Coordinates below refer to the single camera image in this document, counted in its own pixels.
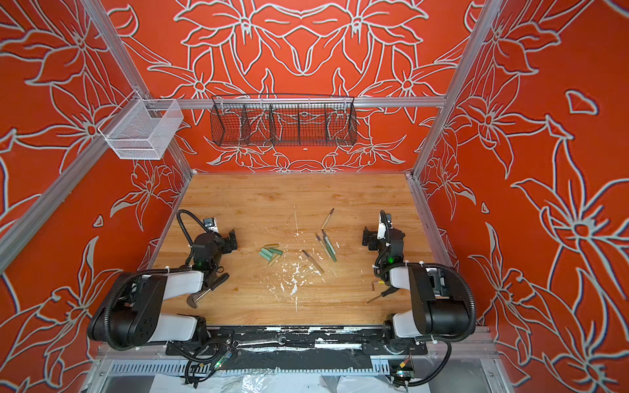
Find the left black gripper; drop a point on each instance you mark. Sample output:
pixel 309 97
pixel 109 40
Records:
pixel 228 241

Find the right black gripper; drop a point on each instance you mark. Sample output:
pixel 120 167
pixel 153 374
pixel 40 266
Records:
pixel 369 238

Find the mint green pen cap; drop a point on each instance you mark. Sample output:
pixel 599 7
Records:
pixel 266 254

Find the beige fountain pen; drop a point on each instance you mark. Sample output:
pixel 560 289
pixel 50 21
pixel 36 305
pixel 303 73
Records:
pixel 327 219

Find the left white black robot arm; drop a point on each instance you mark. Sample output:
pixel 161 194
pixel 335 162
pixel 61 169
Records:
pixel 131 315

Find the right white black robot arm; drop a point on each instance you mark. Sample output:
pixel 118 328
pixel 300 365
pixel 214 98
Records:
pixel 442 306

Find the light green pen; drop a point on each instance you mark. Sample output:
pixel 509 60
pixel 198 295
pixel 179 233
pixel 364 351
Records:
pixel 326 237

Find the dark green pen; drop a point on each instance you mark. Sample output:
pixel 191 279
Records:
pixel 331 251

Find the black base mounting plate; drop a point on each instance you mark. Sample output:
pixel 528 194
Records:
pixel 362 339

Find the clear plastic bin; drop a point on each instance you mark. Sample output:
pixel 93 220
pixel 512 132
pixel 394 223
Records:
pixel 142 129

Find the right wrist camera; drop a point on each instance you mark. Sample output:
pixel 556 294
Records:
pixel 384 227

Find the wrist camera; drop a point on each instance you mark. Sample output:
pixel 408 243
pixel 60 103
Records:
pixel 384 227
pixel 210 224

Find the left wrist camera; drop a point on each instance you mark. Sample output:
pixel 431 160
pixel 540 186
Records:
pixel 210 224

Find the black handled screwdriver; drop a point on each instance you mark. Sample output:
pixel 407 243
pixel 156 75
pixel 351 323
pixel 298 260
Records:
pixel 388 292

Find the black handled wrench tool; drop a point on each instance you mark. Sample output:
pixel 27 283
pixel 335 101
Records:
pixel 193 299

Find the black wire mesh basket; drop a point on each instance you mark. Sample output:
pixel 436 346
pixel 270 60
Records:
pixel 288 121

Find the grey cable tray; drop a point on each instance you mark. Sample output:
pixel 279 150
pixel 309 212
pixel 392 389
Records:
pixel 340 364

